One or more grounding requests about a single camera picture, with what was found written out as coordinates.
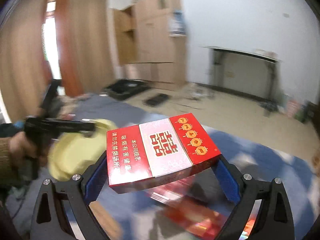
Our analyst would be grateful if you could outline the red white cigarette box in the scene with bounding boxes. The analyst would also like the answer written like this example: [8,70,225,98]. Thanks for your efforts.
[106,113,221,193]

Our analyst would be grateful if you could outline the left hand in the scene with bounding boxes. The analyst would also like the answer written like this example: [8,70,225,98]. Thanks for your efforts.
[8,132,48,167]

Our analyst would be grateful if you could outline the yellow plastic tray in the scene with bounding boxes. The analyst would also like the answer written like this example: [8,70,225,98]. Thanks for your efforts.
[48,119,117,181]

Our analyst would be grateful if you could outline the blue checkered rug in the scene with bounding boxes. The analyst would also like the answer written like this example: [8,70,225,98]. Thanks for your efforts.
[98,127,319,239]

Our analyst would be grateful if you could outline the black open case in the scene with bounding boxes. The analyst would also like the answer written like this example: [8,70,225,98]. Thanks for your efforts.
[101,79,150,101]

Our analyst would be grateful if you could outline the black keyboard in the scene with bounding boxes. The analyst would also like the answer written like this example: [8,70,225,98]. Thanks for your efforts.
[144,93,170,107]

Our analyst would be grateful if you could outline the brown curtain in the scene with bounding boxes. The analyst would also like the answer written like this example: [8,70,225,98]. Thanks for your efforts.
[1,0,115,122]

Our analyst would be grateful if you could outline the black folding table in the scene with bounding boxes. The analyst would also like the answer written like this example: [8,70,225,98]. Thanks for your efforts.
[205,46,279,102]

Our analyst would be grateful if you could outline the wooden wardrobe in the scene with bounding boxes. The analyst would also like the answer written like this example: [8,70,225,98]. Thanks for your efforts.
[113,0,187,90]

